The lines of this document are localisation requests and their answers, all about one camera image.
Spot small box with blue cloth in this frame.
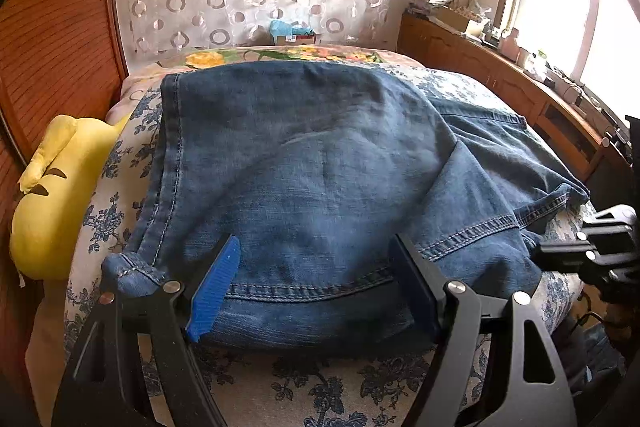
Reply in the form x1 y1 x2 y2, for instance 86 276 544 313
270 19 317 46

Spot wooden slatted wardrobe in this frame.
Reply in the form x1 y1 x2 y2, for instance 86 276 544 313
0 0 128 358

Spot long wooden cabinet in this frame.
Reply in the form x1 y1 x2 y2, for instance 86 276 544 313
397 0 631 180

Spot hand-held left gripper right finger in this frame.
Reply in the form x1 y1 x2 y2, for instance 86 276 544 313
387 232 573 427

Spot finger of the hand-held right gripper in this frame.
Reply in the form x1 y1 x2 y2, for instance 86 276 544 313
539 204 640 269

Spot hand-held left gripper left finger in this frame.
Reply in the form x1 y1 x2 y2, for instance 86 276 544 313
52 234 242 427

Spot white plastic jug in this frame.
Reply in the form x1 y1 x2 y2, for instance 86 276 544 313
502 27 521 58

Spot blue denim pants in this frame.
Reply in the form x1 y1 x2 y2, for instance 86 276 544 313
102 59 591 350

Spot bed with blue floral sheet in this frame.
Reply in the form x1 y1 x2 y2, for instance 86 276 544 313
25 44 601 427

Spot clear bottle with green cap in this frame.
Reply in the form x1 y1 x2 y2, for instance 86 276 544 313
527 52 548 80

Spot open cardboard box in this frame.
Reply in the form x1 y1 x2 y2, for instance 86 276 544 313
440 4 488 35

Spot stack of papers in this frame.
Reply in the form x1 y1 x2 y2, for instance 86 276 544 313
404 0 453 12

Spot yellow plush toy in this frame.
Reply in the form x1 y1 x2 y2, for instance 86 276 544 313
10 114 128 283

